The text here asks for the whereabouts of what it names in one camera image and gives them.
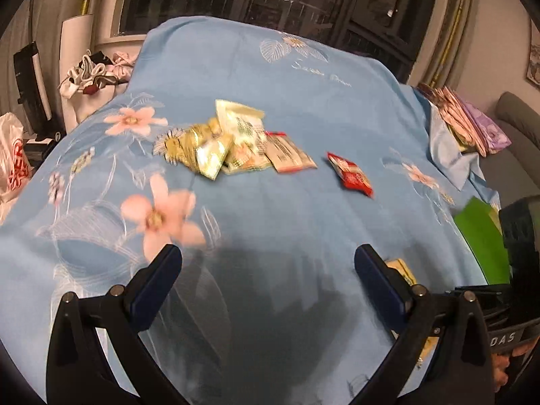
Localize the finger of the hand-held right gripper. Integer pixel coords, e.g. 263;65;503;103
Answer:
447;285;513;304

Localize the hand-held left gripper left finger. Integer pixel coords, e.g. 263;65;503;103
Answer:
46;244;190;405

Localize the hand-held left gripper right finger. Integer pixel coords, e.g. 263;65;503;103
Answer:
354;244;495;405

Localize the red and white snack packet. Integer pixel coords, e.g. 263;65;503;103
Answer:
262;132;318;174

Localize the person's right hand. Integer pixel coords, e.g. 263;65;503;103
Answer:
491;340;526;393

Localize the pale yellow snack packet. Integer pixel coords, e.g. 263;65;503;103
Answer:
386;259;418;286

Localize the green board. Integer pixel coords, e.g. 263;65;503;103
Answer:
453;197;512;285

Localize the grey sofa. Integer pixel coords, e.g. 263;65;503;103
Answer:
481;92;540;220

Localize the small red snack packet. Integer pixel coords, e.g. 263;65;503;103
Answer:
327;152;375;198

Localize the light blue folded cloth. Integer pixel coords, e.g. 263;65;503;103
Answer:
428;105;486;190

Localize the yellow-green snack packet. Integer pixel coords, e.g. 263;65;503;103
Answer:
196;135;235;180

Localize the stack of folded cloths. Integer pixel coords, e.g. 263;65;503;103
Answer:
415;83;512;155

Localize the gold snack packet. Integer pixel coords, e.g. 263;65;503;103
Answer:
166;120;235;165

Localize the orange and white snack packet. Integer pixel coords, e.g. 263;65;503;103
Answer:
223;143;271;174

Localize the framed ink painting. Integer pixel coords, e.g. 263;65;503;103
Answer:
525;44;540;83

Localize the green and white snack packet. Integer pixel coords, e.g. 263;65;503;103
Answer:
215;99;266;153

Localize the white red-printed plastic bag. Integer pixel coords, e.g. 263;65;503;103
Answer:
0;112;34;224

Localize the beige curtain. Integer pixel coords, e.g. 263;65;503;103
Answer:
405;0;482;89

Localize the black monitor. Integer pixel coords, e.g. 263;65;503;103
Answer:
12;42;53;133

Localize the blue floral blanket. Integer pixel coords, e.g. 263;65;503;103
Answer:
0;16;503;405

